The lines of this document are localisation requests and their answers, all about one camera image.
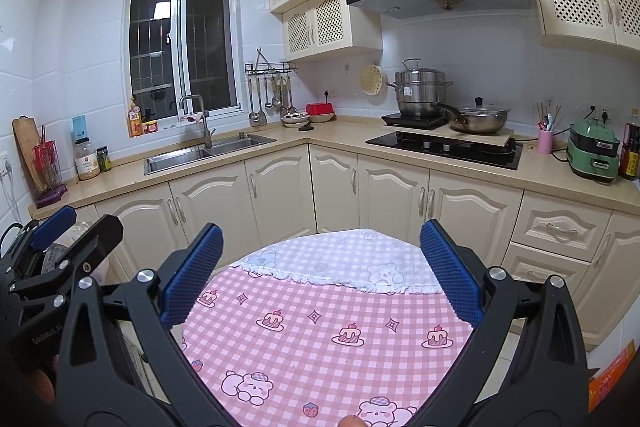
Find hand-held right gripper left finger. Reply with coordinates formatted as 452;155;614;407
56;223;224;427

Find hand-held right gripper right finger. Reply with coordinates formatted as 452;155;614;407
420;219;590;427

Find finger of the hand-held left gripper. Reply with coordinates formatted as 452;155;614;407
0;205;78;278
9;213;124;308

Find person's left hand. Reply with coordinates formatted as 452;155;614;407
20;357;58;405

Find red knife rack purple base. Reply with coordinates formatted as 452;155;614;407
32;126;68;208

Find large white-label jar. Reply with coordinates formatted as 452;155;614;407
74;138;101;180

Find wooden cutting board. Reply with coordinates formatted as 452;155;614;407
12;116;43;198

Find cream base cabinets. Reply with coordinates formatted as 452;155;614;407
30;142;640;353

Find black glass gas hob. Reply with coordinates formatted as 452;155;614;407
365;131;523;171

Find steel double sink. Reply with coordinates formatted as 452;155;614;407
145;133;277;176

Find orange dish soap bottle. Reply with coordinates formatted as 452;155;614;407
127;97;144;138

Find pink checked tablecloth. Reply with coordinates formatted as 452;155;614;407
180;229;481;427

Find steel kitchen faucet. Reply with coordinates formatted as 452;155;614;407
179;94;217;148

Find steel pan with lid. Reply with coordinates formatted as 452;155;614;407
431;97;512;134

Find black induction cooker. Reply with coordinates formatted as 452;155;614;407
381;112;448;130

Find steel slotted spatula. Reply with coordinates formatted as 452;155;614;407
248;77;267;126

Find steel steamer pot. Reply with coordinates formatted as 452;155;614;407
387;58;453;118

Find chopsticks bundle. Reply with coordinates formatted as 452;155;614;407
536;101;565;132

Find green electric cooker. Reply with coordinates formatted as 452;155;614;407
566;117;621;182

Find orange bag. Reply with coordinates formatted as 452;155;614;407
587;341;638;413

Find hanging steel utensils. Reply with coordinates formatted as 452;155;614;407
274;77;298;116

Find round yellow strainer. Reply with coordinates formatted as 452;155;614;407
360;64;387;96

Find red food container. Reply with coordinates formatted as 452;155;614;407
305;103;337;124

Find dark brown sauce bottle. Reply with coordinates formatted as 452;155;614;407
619;108;640;180

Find sliding kitchen window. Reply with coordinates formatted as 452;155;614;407
122;0;241;124

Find small cream lattice-door cabinet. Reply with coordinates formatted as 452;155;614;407
282;0;383;62

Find white power cable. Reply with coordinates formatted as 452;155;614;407
0;172;16;228

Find black wall utensil rack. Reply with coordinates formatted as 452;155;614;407
245;48;299;75

